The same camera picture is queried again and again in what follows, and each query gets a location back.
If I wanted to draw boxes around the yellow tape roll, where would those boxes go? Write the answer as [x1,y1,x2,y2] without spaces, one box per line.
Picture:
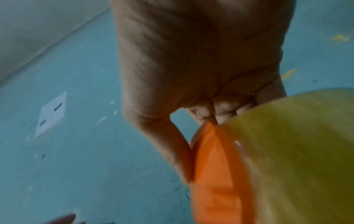
[218,87,354,224]

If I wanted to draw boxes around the person's left hand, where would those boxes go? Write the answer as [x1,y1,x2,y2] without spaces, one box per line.
[41,213,87,224]

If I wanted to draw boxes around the person's right hand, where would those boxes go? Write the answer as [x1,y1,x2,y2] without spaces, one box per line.
[110,0,297,185]

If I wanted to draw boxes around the white paper label on wall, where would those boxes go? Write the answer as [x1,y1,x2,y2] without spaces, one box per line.
[34,90,68,139]

